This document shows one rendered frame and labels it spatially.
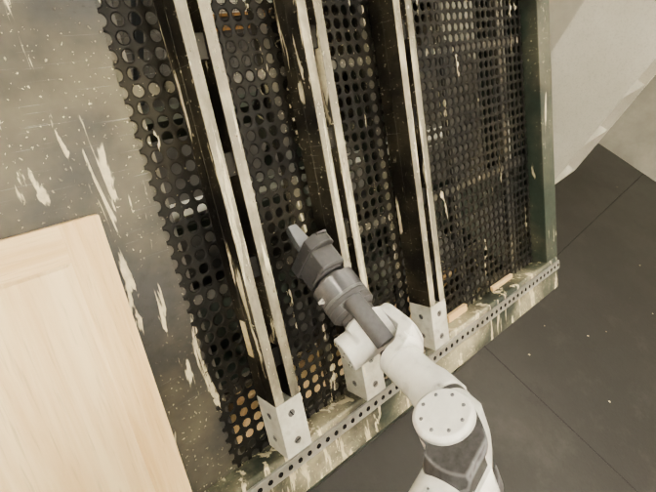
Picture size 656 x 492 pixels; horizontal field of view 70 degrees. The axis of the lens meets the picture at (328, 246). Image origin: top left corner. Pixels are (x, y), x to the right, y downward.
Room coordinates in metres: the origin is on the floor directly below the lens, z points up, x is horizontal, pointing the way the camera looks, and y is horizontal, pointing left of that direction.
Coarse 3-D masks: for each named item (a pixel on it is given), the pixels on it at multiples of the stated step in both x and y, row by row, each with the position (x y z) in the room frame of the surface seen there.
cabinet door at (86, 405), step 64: (0, 256) 0.31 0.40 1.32; (64, 256) 0.36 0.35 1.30; (0, 320) 0.26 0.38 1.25; (64, 320) 0.31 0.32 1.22; (128, 320) 0.36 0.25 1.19; (0, 384) 0.21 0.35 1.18; (64, 384) 0.25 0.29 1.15; (128, 384) 0.30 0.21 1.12; (0, 448) 0.15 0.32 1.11; (64, 448) 0.19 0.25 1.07; (128, 448) 0.23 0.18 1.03
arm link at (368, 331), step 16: (352, 288) 0.54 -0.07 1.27; (336, 304) 0.51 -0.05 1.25; (352, 304) 0.49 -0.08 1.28; (368, 304) 0.51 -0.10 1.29; (336, 320) 0.49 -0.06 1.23; (352, 320) 0.49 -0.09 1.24; (368, 320) 0.47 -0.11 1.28; (384, 320) 0.50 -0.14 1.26; (352, 336) 0.47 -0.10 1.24; (368, 336) 0.46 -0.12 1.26; (384, 336) 0.46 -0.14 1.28; (352, 352) 0.44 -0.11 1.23; (368, 352) 0.46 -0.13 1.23; (352, 368) 0.44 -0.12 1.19
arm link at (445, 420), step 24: (432, 408) 0.31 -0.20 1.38; (456, 408) 0.31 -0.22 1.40; (432, 432) 0.28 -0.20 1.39; (456, 432) 0.28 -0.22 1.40; (480, 432) 0.29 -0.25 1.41; (432, 456) 0.25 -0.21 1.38; (456, 456) 0.25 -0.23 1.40; (480, 456) 0.26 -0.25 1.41; (432, 480) 0.23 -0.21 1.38; (456, 480) 0.23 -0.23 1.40; (480, 480) 0.24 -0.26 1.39
